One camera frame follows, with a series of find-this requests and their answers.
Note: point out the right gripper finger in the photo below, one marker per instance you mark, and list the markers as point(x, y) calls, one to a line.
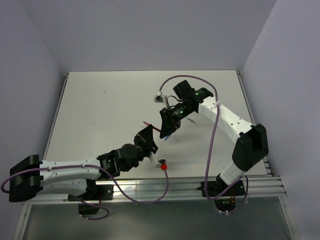
point(170, 129)
point(166, 126)

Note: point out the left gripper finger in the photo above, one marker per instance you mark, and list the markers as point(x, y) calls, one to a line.
point(145, 133)
point(151, 142)

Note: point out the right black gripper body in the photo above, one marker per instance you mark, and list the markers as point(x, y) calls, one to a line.
point(176, 114)

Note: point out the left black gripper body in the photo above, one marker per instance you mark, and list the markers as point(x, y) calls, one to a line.
point(144, 149)

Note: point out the red pen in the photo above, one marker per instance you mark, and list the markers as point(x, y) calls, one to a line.
point(153, 127)

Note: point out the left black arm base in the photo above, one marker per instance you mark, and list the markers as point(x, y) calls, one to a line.
point(90, 202)

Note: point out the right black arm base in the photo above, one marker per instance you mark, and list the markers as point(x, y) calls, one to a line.
point(229, 203)

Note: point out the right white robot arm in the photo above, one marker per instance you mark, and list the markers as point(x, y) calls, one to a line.
point(251, 142)

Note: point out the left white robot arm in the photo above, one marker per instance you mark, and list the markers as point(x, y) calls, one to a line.
point(32, 176)

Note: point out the clear capped pen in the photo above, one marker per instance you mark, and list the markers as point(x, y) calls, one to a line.
point(189, 119)

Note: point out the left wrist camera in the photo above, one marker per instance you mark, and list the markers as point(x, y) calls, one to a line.
point(158, 163)

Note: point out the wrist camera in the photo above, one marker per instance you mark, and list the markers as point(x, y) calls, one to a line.
point(160, 98)
point(158, 163)

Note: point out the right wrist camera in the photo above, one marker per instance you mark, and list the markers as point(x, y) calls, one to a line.
point(160, 98)

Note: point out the aluminium mounting rail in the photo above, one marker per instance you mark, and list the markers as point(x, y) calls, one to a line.
point(179, 189)

